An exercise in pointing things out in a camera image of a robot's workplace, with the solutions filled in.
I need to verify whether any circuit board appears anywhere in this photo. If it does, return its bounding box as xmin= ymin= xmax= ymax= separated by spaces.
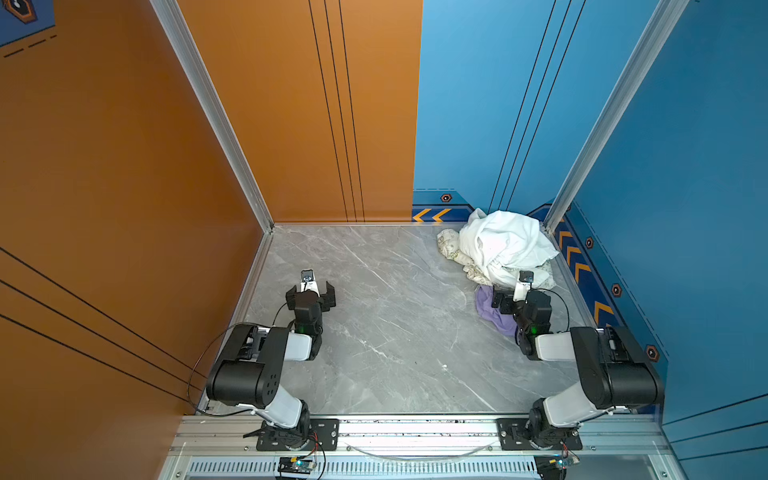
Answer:
xmin=277 ymin=457 xmax=317 ymax=479
xmin=534 ymin=456 xmax=581 ymax=480

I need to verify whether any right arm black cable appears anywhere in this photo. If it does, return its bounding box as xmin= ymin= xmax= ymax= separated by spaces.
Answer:
xmin=539 ymin=289 xmax=572 ymax=335

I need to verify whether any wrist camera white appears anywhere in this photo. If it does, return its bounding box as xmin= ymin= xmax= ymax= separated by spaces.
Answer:
xmin=298 ymin=269 xmax=320 ymax=295
xmin=513 ymin=270 xmax=534 ymax=302

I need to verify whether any left circuit board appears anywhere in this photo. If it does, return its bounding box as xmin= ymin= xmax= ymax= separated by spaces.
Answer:
xmin=277 ymin=457 xmax=317 ymax=479

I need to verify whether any right circuit board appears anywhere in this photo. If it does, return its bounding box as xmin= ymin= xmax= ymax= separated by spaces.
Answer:
xmin=534 ymin=456 xmax=581 ymax=480

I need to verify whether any purple t-shirt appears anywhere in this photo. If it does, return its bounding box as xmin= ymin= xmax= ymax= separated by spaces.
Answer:
xmin=475 ymin=285 xmax=518 ymax=337

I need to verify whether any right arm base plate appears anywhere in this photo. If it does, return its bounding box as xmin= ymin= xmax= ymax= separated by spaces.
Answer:
xmin=496 ymin=417 xmax=583 ymax=451

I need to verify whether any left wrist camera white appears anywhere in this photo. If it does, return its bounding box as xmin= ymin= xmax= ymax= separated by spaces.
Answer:
xmin=298 ymin=269 xmax=320 ymax=295

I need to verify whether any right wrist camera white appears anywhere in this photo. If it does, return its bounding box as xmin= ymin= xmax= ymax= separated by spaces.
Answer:
xmin=513 ymin=270 xmax=534 ymax=302

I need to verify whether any aluminium corner post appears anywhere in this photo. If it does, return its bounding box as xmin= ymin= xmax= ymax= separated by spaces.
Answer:
xmin=543 ymin=0 xmax=689 ymax=237
xmin=150 ymin=0 xmax=274 ymax=235

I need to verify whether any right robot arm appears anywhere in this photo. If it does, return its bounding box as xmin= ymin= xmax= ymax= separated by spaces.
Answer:
xmin=491 ymin=287 xmax=664 ymax=450

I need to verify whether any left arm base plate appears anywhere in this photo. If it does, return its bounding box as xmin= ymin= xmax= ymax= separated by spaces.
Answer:
xmin=256 ymin=418 xmax=339 ymax=452

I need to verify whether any white cloth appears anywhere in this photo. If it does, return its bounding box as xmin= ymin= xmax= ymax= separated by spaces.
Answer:
xmin=459 ymin=209 xmax=558 ymax=289

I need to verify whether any left aluminium corner post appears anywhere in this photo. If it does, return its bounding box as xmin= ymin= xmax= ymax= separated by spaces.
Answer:
xmin=150 ymin=0 xmax=274 ymax=235

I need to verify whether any right aluminium corner post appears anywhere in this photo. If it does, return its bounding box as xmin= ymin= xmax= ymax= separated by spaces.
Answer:
xmin=543 ymin=0 xmax=689 ymax=237

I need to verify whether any cream green-patterned cloth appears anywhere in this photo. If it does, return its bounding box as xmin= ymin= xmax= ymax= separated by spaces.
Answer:
xmin=437 ymin=229 xmax=556 ymax=289

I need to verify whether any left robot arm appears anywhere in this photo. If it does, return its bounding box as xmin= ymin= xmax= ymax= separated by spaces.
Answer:
xmin=206 ymin=270 xmax=336 ymax=451

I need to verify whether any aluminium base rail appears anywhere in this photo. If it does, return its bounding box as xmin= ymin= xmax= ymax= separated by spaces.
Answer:
xmin=159 ymin=414 xmax=686 ymax=479

